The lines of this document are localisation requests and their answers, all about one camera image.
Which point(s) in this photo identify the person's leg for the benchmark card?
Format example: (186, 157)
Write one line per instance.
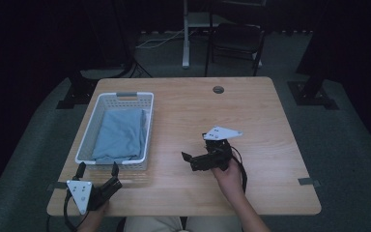
(212, 225)
(151, 225)

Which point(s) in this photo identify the person's left hand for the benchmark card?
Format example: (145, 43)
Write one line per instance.
(98, 212)

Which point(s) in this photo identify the person's left leg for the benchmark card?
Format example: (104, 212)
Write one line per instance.
(151, 225)

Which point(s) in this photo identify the black stand base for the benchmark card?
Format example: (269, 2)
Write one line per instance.
(77, 92)
(312, 92)

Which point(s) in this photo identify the blue cloth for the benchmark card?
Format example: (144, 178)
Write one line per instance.
(119, 135)

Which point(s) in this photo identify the black chair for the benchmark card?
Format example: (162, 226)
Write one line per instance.
(235, 40)

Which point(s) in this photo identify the person's right hand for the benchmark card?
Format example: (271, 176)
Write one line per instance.
(228, 177)

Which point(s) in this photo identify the grey tape strip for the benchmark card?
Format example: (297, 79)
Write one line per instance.
(308, 181)
(56, 186)

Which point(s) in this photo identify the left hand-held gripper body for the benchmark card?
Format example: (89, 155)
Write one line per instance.
(80, 193)

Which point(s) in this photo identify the person's right leg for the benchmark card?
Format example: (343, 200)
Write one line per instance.
(212, 225)

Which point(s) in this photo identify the white perforated plastic basket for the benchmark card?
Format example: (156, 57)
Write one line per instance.
(90, 129)

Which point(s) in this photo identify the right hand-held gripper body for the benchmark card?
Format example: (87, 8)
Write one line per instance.
(217, 153)

